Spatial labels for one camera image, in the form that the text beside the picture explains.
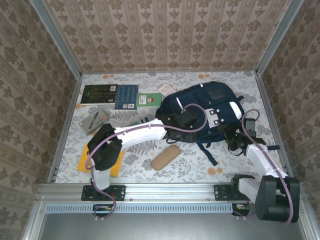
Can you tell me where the yellow notebook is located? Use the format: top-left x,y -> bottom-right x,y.
76,143 -> 125,177

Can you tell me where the navy blue backpack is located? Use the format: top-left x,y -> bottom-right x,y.
154,81 -> 280,166

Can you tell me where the teal calculator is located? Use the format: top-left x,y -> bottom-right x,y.
128,115 -> 152,126

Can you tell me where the aluminium frame post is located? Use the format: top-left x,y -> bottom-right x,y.
256,0 -> 305,76
28,0 -> 83,78

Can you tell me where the aluminium mounting rail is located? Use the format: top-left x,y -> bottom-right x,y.
37,182 -> 307,202

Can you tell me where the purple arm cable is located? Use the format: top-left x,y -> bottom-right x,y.
86,103 -> 208,222
234,108 -> 300,225

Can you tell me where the small wiring connector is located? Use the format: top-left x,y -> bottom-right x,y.
92,203 -> 117,222
232,202 -> 251,218

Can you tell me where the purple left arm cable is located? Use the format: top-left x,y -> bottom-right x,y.
86,103 -> 208,222

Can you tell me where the grey pen box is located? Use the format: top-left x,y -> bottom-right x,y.
78,108 -> 112,136

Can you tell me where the cork glasses case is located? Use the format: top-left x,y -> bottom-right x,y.
150,144 -> 181,172

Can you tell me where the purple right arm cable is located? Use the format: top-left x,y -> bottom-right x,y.
234,108 -> 300,225

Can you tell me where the white red card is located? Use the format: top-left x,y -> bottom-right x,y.
157,83 -> 175,96

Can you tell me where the green book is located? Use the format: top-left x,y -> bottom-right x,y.
136,92 -> 163,108

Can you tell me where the black book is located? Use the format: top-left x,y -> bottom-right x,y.
80,84 -> 119,105

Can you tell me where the grey slotted cable duct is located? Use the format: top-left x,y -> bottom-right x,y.
45,203 -> 235,214

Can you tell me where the aluminium side rail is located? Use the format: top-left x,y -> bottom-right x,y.
46,73 -> 83,185
254,71 -> 296,182

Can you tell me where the grey metal panel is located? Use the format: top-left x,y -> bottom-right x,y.
23,197 -> 320,240

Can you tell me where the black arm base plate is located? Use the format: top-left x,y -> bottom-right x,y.
213,184 -> 251,202
80,184 -> 126,202

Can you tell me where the blue book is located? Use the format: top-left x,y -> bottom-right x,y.
114,84 -> 140,110

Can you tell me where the aluminium back rail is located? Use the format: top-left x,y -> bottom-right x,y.
80,67 -> 259,75

